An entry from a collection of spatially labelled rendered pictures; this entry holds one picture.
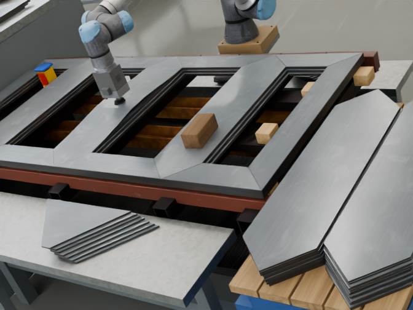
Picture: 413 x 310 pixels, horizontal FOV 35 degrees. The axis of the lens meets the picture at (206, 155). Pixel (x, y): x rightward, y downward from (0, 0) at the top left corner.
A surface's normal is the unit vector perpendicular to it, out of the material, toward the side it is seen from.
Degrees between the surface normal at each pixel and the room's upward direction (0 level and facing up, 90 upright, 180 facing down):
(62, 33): 90
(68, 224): 0
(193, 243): 0
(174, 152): 0
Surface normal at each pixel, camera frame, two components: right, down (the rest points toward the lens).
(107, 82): -0.52, 0.58
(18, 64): 0.81, 0.07
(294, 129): -0.29, -0.81
